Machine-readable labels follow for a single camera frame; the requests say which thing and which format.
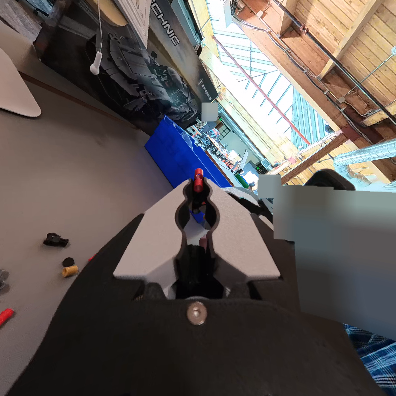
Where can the green bin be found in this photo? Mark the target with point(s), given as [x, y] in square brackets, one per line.
[241, 181]

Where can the small red technic pin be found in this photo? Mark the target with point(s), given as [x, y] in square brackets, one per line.
[198, 184]

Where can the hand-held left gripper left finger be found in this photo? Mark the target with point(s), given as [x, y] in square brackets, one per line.
[151, 247]

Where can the black round lego piece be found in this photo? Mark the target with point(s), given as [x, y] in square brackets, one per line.
[68, 262]

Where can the white instruction booklet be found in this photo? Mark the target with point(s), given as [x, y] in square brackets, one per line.
[136, 21]

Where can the tan lego bush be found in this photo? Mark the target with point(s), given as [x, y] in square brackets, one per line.
[70, 271]

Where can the large silver air duct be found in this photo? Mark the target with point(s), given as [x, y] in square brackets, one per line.
[365, 153]

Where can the red lego bush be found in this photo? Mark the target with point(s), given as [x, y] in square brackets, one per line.
[5, 316]
[92, 257]

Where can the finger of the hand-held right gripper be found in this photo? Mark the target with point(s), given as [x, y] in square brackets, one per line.
[239, 193]

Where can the blue plastic bin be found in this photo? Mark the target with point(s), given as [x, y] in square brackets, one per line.
[173, 154]

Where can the black chair back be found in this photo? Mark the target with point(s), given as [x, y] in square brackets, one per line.
[328, 179]

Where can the black lego connector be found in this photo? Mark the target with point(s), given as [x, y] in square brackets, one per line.
[54, 240]

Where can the skylight window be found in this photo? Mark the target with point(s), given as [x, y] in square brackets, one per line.
[278, 83]

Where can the red ceiling pipe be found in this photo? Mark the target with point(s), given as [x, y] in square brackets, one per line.
[263, 93]

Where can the dark lego set box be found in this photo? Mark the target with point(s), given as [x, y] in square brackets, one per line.
[139, 80]

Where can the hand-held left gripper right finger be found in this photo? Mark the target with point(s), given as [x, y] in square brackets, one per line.
[247, 247]

